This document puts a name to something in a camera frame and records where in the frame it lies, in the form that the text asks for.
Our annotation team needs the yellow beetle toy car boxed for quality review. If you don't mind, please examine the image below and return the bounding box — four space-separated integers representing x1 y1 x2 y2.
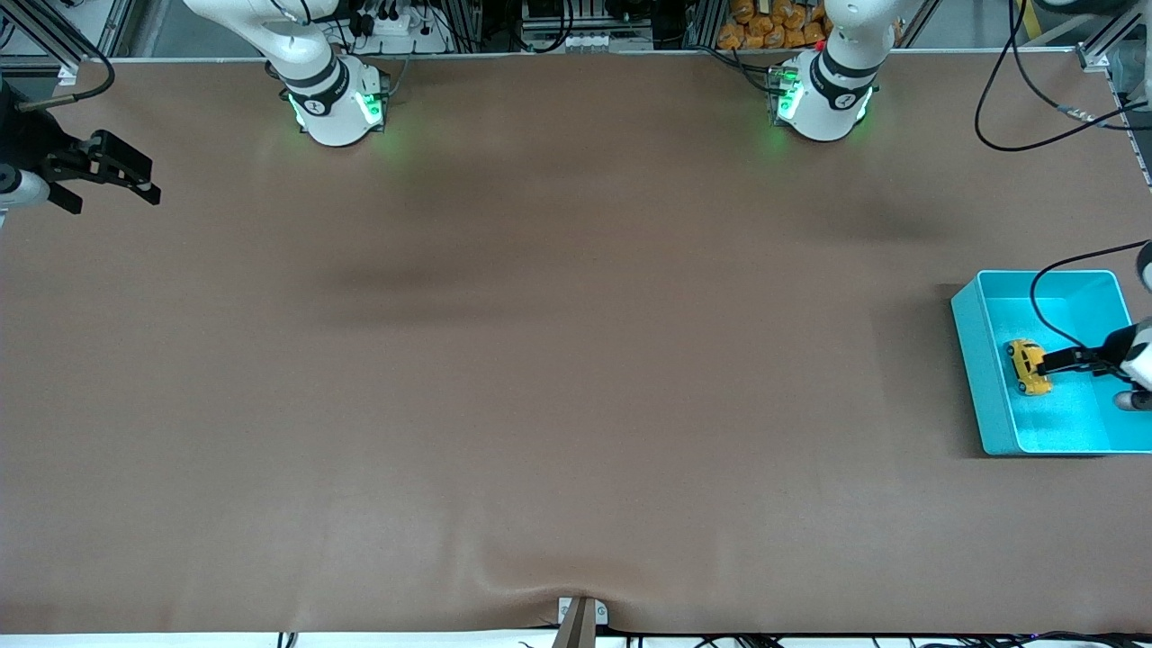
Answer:
1006 338 1054 397

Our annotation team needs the teal plastic bin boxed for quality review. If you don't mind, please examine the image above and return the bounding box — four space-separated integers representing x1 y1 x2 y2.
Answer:
951 269 1152 457

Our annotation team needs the white power strip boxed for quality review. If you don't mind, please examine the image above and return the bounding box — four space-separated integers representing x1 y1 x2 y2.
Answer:
346 4 451 55

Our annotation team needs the orange packaged items pile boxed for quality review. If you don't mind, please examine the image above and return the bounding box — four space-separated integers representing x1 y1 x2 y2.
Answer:
717 0 831 51

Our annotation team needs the brown table mat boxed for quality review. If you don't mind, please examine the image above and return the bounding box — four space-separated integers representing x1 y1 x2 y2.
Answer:
0 49 1152 635

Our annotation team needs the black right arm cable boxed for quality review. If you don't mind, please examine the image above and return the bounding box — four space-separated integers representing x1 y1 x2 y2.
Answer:
16 36 116 113

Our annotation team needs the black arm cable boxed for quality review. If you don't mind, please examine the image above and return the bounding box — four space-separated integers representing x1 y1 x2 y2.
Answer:
16 36 116 113
975 0 1152 352

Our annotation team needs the aluminium frame post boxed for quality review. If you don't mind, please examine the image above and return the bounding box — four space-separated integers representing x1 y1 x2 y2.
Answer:
0 0 136 86
1075 0 1152 73

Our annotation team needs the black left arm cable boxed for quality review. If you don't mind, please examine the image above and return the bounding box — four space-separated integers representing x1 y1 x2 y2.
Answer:
975 0 1152 352

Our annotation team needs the grey metal table bracket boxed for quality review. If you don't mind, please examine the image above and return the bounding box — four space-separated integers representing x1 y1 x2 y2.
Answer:
557 596 609 627

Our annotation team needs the brown bar under bracket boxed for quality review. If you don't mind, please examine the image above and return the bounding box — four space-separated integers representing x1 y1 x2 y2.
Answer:
551 599 599 648

